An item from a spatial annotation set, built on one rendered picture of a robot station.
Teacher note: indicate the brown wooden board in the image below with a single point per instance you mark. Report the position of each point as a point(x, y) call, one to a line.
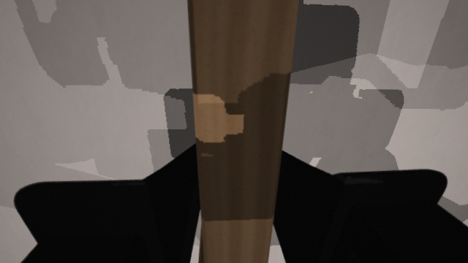
point(241, 54)

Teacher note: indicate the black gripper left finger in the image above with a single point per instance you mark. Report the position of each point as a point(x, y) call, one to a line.
point(163, 208)

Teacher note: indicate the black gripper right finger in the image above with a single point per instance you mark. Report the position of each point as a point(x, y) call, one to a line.
point(312, 205)

